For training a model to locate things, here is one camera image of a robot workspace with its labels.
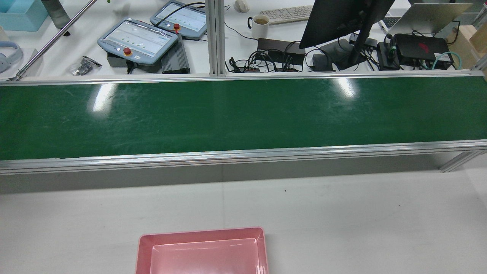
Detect black docking box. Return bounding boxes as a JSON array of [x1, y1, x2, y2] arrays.
[[257, 37, 306, 66]]

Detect pink plastic box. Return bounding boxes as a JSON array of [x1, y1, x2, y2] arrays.
[[135, 227, 269, 274]]

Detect cardboard box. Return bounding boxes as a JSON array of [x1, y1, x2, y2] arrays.
[[447, 25, 487, 69]]

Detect green conveyor belt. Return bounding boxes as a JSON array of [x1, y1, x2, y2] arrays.
[[0, 70, 487, 175]]

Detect black finned power unit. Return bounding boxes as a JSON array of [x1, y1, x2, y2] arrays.
[[161, 33, 191, 74]]

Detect small black power adapter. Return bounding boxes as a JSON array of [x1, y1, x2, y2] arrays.
[[313, 53, 334, 72]]

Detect white coffee mug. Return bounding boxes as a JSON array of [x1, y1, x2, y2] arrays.
[[248, 14, 270, 39]]

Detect white computer keyboard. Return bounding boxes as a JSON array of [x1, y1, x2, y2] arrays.
[[260, 5, 314, 25]]

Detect small grey teach pendant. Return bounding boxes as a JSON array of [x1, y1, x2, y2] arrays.
[[150, 1, 208, 40]]

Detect large grey teach pendant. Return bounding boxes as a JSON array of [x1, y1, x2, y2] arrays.
[[97, 18, 178, 65]]

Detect black computer monitor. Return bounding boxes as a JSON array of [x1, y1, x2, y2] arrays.
[[299, 0, 395, 71]]

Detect plastic bag with black parts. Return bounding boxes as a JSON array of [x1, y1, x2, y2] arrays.
[[68, 56, 102, 76]]

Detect black mini computer red logo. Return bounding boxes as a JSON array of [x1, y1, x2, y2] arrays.
[[392, 33, 454, 70]]

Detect silver metal rod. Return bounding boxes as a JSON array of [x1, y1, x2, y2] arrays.
[[7, 0, 97, 81]]

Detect silver laptop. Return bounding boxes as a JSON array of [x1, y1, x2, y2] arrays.
[[379, 3, 473, 35]]

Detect grey metal bottle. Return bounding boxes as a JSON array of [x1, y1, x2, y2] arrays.
[[41, 0, 72, 30]]

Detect light blue headphones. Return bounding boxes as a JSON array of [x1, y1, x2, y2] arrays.
[[0, 41, 24, 73]]

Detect light blue storage bin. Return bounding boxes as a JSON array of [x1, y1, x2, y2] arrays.
[[0, 0, 49, 32]]

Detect aluminium profile post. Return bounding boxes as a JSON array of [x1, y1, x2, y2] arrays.
[[205, 0, 226, 76]]

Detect black teach pendant cable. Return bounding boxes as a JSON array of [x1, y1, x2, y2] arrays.
[[154, 2, 206, 27]]

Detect black box with green cables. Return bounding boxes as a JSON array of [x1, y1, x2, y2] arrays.
[[377, 42, 400, 71]]

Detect teal cable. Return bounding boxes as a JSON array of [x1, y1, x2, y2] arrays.
[[432, 51, 463, 70]]

